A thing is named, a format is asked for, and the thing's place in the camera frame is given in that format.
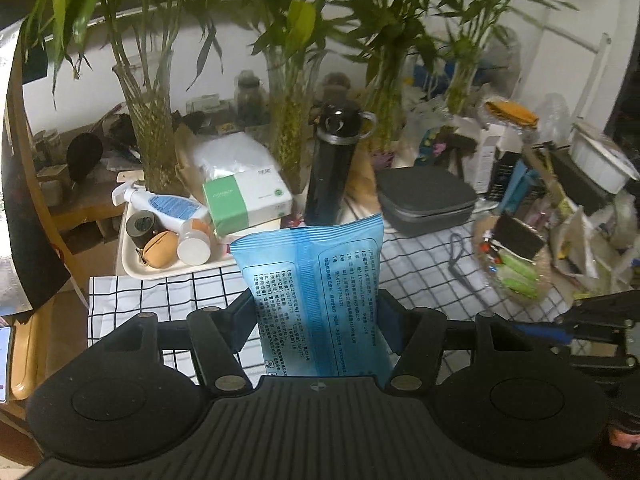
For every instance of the bamboo plant in glass vase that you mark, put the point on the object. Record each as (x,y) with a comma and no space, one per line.
(460,90)
(287,130)
(152,150)
(387,105)

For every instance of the white plastic bag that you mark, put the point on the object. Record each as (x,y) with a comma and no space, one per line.
(230,152)

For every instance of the green and white tissue pack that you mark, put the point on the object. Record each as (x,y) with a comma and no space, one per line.
(245,205)

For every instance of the white spray bottle blue label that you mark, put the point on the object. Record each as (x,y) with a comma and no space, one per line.
(165,207)

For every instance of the checkered tablecloth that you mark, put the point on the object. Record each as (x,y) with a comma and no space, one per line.
(430,270)

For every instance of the black cylindrical container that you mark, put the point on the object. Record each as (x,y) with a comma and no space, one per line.
(141,227)

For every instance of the white pill bottle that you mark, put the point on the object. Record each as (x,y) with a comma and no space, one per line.
(194,247)

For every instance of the yellow packet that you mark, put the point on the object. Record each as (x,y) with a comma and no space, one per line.
(510,112)

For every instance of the blue wet wipes pack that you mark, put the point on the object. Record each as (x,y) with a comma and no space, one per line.
(310,285)

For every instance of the black round object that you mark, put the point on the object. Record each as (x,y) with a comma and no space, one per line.
(85,157)

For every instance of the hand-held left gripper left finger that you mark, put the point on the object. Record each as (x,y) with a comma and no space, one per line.
(240,320)

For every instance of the glass jar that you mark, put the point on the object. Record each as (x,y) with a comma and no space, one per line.
(250,100)

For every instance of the grey zip case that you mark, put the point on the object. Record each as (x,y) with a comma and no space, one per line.
(425,200)

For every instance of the black thermos bottle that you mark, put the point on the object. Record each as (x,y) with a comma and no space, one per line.
(330,175)

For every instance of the white carton box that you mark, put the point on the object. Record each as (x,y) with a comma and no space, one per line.
(487,160)

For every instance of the smartphone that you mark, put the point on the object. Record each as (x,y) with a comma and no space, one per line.
(4,360)

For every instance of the person's right hand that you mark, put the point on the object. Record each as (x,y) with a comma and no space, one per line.
(625,439)

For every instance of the white plastic tray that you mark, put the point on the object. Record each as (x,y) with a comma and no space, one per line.
(130,260)

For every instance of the white ribbed bowl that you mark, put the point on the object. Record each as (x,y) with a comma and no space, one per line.
(600,160)

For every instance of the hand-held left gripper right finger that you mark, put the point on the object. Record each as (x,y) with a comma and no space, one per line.
(392,325)

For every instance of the tan egg-shaped pouch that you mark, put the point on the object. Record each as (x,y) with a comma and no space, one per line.
(160,250)

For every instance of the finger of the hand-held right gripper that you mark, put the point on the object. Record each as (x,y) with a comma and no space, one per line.
(545,332)

